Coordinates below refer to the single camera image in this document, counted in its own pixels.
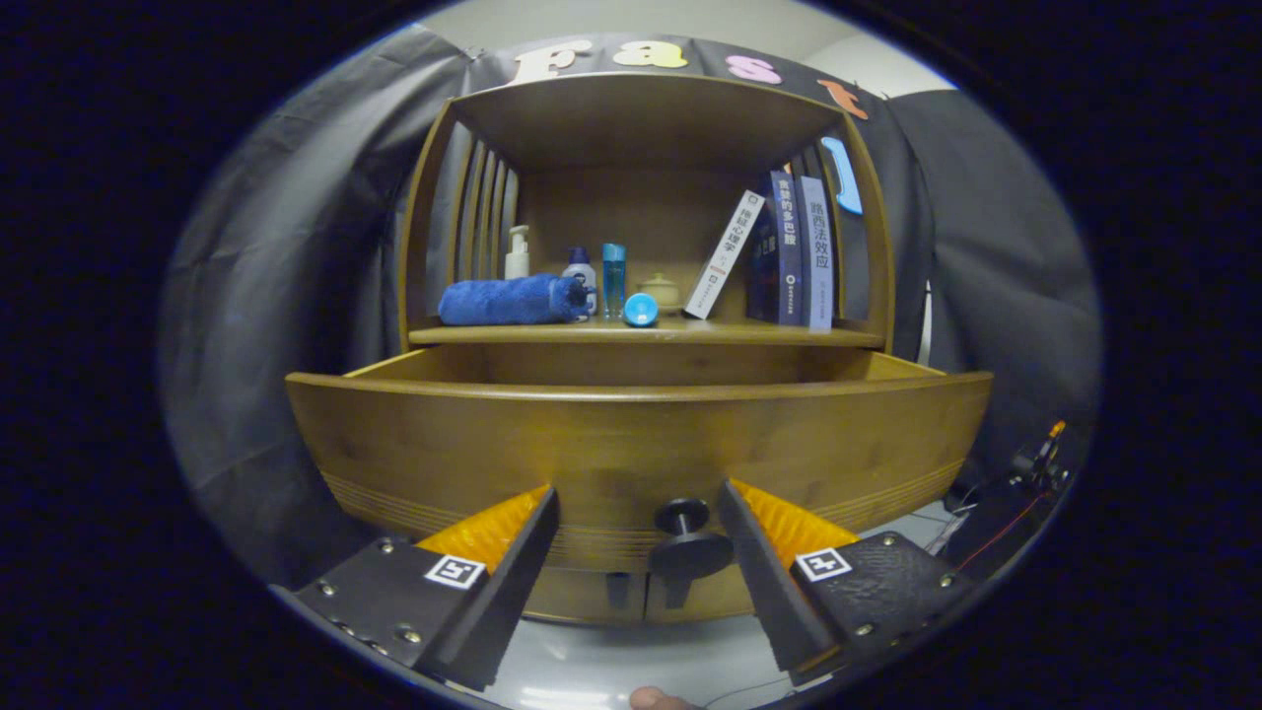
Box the blue rolled towel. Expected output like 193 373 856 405
438 273 591 326

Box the dark blue book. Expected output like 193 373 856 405
746 171 805 326

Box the white book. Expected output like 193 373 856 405
683 189 766 320

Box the wooden cabinet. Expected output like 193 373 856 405
397 71 896 627

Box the clear blue bottle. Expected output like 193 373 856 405
601 243 628 320

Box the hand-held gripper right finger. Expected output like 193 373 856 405
717 478 977 687

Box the wooden drawer with black knob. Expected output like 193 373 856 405
286 347 994 609

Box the light purple book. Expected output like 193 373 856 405
797 176 835 331

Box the white bottle with blue cap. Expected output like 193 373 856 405
562 247 598 317

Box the wooden countertop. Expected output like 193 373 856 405
407 314 885 348

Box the wooden cabinet door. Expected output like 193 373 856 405
521 567 648 625
645 562 758 623

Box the black equipment with orange part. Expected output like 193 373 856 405
942 419 1073 583

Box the beige lidded teacup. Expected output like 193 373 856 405
636 273 683 315

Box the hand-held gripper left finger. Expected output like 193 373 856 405
271 485 561 693

